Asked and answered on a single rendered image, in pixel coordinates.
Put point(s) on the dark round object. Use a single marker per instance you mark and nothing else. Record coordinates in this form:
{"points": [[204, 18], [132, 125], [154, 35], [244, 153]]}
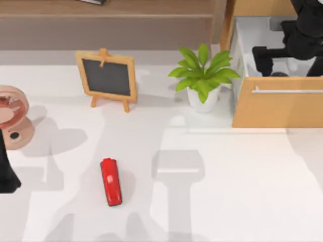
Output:
{"points": [[279, 74]]}

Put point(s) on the pale grey rounded box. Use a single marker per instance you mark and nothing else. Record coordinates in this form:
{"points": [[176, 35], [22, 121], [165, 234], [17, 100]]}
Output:
{"points": [[275, 24]]}

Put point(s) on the grey drawer inside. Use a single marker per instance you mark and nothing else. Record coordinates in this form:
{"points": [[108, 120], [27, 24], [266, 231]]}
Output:
{"points": [[252, 32]]}

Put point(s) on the pale wooden drawer front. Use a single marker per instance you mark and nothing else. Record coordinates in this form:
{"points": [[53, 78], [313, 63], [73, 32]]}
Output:
{"points": [[277, 111]]}

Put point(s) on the wooden cupboard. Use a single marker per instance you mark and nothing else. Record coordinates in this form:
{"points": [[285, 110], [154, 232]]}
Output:
{"points": [[262, 7]]}

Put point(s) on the green plant in white pot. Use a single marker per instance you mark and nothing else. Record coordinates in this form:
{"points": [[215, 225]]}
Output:
{"points": [[202, 75]]}

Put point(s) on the wooden framed blackboard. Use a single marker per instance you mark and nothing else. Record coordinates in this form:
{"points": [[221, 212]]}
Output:
{"points": [[108, 76]]}

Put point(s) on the dark flat object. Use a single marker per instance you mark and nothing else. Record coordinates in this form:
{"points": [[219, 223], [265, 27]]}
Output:
{"points": [[93, 1]]}

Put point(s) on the red stapler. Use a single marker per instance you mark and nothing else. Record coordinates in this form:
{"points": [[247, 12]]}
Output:
{"points": [[111, 181]]}

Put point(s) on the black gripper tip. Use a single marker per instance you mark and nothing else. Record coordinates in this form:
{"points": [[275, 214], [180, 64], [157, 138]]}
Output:
{"points": [[5, 174]]}

